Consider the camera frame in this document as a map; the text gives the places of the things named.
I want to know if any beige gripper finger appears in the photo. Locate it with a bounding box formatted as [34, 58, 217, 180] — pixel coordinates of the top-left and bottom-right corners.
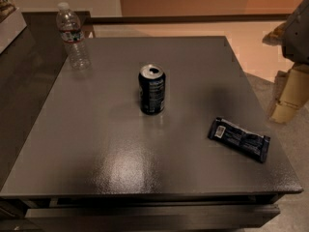
[269, 63, 309, 124]
[262, 23, 286, 46]

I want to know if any dark blue pepsi can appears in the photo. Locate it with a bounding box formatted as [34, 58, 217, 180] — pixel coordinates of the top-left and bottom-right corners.
[138, 64, 166, 115]

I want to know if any dark blue rxbar wrapper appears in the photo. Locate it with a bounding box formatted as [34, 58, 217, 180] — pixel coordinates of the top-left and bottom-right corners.
[208, 117, 270, 163]

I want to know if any white box with snacks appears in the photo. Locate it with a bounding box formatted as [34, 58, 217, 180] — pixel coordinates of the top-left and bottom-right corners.
[0, 0, 26, 53]

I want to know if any clear plastic water bottle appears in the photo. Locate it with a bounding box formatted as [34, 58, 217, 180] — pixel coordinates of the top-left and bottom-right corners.
[56, 2, 91, 70]

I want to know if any grey drawer front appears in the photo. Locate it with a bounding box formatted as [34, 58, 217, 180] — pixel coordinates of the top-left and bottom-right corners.
[26, 205, 280, 232]

